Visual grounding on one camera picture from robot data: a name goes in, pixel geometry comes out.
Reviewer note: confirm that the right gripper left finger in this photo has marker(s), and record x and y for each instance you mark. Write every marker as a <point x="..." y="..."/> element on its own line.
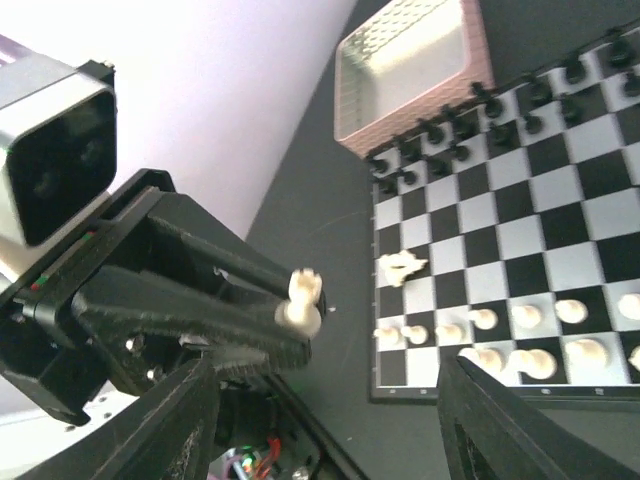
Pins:
<point x="168" y="433"/>

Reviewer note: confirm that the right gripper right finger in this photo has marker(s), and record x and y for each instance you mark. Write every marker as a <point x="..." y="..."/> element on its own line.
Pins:
<point x="490" y="433"/>

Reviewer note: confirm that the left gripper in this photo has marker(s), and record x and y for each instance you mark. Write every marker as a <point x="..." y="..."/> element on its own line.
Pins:
<point x="111" y="303"/>

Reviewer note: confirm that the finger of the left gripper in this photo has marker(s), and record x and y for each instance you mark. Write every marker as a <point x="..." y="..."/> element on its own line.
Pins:
<point x="208" y="241"/>

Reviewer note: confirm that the white rook piece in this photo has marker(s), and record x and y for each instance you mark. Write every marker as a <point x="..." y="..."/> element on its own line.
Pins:
<point x="300" y="311"/>

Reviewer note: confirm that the white knight piece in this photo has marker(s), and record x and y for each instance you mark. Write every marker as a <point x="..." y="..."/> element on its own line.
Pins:
<point x="398" y="266"/>

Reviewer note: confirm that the black chess pieces row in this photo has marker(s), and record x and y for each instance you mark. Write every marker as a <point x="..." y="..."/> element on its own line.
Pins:
<point x="500" y="115"/>

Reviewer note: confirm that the black white chessboard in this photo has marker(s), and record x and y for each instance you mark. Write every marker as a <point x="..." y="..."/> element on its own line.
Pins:
<point x="532" y="244"/>

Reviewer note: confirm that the pink metal tin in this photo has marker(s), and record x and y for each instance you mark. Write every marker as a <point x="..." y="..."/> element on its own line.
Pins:
<point x="402" y="64"/>

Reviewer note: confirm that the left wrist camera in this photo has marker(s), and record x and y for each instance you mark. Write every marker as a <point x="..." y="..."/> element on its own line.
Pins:
<point x="58" y="150"/>

